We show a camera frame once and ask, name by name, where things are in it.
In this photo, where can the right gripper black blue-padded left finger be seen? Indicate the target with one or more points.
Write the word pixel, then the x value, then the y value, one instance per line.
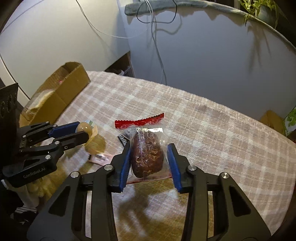
pixel 81 208

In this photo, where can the white cabinet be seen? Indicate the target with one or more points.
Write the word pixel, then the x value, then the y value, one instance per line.
pixel 41 36

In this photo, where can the brown cardboard box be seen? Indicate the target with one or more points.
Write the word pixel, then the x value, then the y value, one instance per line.
pixel 67 82

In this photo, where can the plaid beige tablecloth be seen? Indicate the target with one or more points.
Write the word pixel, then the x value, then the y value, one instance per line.
pixel 213 137

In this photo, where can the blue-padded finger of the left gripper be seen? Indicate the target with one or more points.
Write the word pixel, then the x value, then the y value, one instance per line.
pixel 63 130

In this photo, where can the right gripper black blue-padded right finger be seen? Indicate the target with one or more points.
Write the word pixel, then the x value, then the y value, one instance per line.
pixel 217 207

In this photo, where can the red date snack packet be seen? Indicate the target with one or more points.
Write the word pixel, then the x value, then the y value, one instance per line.
pixel 148 142

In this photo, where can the packaged sliced bread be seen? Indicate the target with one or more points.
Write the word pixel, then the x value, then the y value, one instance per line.
pixel 35 103

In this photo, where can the green potted plant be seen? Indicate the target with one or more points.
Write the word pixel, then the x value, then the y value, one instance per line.
pixel 265 10

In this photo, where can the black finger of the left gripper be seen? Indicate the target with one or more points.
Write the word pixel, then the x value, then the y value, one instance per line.
pixel 72 140

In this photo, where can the green box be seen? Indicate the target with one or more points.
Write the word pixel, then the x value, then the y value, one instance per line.
pixel 289 122

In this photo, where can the egg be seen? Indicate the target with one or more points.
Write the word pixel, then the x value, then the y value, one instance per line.
pixel 91 129

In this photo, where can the grey windowsill mat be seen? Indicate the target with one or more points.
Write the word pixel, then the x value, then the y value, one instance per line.
pixel 164 5

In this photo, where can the pink small sachet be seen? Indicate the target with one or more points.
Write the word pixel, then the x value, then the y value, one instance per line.
pixel 101 159

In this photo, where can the black-white snack packet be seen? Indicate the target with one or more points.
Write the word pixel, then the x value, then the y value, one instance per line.
pixel 123 140

